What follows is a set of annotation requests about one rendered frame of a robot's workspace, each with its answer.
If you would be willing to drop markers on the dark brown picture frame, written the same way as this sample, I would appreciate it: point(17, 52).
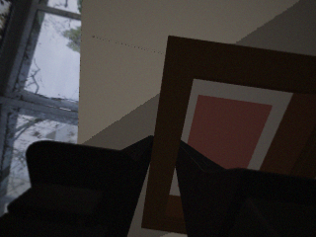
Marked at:
point(239, 106)

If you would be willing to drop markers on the beige wall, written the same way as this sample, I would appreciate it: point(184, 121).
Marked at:
point(123, 48)

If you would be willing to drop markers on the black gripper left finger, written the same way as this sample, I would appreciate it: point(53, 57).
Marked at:
point(119, 173)

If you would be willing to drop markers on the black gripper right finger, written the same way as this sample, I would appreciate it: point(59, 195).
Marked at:
point(212, 195)

